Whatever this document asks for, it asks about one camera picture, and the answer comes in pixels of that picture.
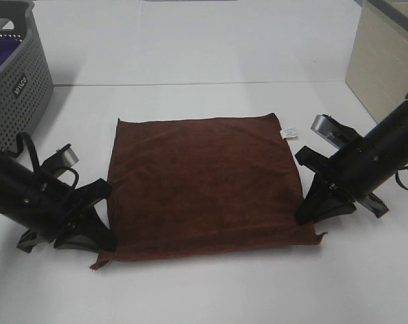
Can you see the grey perforated laundry basket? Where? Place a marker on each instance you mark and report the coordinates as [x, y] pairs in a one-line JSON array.
[[26, 86]]

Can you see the beige storage box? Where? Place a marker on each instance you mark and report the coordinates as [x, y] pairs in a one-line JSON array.
[[378, 68]]

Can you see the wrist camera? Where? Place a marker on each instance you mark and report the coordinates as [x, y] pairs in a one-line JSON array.
[[333, 132], [60, 161]]

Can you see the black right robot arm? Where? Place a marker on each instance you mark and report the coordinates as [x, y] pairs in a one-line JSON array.
[[395, 125]]

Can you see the brown towel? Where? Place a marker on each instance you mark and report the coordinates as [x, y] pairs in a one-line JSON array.
[[202, 186]]

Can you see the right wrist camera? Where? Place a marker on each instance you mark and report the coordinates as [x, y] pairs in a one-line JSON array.
[[333, 132]]

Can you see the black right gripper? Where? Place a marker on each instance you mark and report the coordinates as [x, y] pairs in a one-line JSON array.
[[351, 174]]

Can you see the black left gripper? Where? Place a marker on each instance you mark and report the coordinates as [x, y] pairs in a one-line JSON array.
[[53, 211]]

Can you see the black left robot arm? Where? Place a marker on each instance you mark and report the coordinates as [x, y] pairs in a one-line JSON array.
[[12, 176]]

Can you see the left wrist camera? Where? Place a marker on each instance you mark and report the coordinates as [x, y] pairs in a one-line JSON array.
[[60, 161]]

